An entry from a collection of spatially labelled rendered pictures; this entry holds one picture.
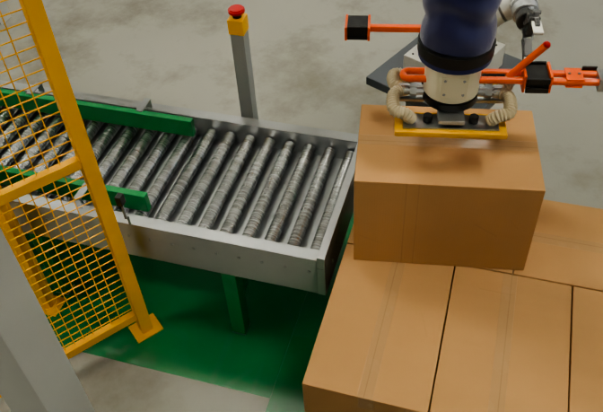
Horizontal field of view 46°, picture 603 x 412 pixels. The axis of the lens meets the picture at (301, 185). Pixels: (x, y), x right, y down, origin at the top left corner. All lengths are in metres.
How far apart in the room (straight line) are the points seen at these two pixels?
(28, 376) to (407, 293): 1.24
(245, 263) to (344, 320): 0.47
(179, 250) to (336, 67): 2.02
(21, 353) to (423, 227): 1.31
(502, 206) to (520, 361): 0.49
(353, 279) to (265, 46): 2.41
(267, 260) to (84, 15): 3.07
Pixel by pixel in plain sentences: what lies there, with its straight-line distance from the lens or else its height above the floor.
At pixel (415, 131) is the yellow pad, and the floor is 1.13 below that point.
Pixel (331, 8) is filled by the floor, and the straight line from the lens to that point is 4.99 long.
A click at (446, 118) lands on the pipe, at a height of 1.16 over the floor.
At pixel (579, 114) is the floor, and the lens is 4.24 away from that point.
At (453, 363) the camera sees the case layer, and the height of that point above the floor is 0.54.
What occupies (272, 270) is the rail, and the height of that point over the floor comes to 0.49.
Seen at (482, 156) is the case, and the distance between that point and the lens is 2.43.
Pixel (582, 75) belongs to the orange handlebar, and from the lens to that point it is 2.32.
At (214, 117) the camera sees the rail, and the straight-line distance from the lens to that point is 3.16.
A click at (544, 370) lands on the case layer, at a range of 2.42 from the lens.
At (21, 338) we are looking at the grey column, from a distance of 2.18.
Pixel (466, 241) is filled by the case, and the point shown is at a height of 0.68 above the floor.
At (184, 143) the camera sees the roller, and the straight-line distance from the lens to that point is 3.12.
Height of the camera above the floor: 2.56
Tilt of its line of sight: 45 degrees down
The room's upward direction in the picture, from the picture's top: 4 degrees counter-clockwise
